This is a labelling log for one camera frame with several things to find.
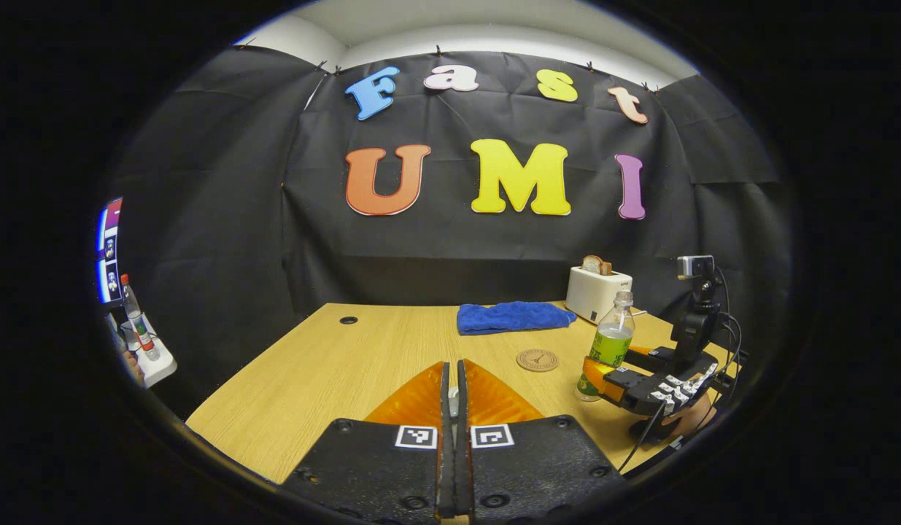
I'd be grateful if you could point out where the blue towel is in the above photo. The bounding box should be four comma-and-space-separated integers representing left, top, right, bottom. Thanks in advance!
457, 301, 577, 336

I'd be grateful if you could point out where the black backdrop cloth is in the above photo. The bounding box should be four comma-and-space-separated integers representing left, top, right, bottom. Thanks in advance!
115, 45, 794, 420

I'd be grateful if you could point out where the white toaster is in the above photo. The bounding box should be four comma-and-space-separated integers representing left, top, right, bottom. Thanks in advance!
565, 265, 633, 324

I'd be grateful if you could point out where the computer monitor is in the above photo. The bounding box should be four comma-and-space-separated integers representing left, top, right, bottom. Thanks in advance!
96, 197, 124, 303

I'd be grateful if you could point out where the red cap plastic bottle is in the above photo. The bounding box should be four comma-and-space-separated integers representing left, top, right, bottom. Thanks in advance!
120, 274, 161, 362

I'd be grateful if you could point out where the small white side table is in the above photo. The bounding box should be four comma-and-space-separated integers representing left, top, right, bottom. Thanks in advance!
122, 314, 178, 388

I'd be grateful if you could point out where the round brown coaster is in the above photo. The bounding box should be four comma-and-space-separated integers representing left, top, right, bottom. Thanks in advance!
516, 349, 560, 373

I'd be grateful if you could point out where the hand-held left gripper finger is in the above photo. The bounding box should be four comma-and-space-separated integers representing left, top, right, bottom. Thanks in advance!
282, 361, 455, 520
456, 359, 626, 520

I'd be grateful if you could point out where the green label water bottle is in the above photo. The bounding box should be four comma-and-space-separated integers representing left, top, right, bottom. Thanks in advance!
576, 290, 635, 403

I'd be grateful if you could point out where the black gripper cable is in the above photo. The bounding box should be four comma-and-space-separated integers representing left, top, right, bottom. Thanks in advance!
618, 270, 744, 473

